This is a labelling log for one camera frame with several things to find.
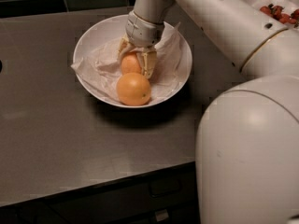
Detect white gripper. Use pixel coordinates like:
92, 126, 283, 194
118, 11, 164, 79

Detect orange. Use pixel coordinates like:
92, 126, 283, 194
121, 52, 142, 74
116, 73, 151, 106

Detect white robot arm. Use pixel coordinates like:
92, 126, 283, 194
121, 0, 299, 224

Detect large white bowl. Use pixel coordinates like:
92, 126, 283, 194
73, 15, 192, 96

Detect white bowl with strawberries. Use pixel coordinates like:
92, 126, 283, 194
242, 0, 299, 32

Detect white crumpled paper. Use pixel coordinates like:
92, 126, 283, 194
71, 24, 189, 106

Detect red strawberries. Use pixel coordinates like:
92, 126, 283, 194
260, 4, 299, 26

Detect dark drawer front with handle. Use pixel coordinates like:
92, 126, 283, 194
47, 162, 200, 224

